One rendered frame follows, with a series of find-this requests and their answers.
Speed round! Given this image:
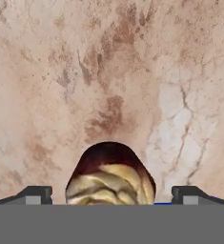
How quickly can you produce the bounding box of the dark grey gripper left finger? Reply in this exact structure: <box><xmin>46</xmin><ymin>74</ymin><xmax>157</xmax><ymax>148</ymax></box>
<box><xmin>0</xmin><ymin>185</ymin><xmax>53</xmax><ymax>206</ymax></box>

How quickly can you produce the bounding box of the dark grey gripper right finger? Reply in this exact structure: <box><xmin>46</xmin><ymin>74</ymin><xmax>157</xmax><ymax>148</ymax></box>
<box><xmin>171</xmin><ymin>185</ymin><xmax>224</xmax><ymax>206</ymax></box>

